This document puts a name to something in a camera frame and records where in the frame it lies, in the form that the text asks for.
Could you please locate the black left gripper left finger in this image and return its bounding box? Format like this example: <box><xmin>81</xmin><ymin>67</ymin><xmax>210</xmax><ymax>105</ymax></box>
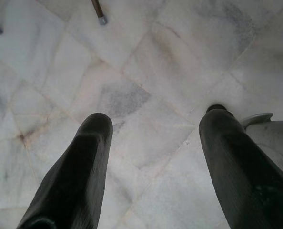
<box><xmin>16</xmin><ymin>113</ymin><xmax>113</xmax><ymax>229</ymax></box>

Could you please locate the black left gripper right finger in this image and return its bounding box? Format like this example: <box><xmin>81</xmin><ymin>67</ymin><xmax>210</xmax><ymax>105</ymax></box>
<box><xmin>198</xmin><ymin>109</ymin><xmax>283</xmax><ymax>229</ymax></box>

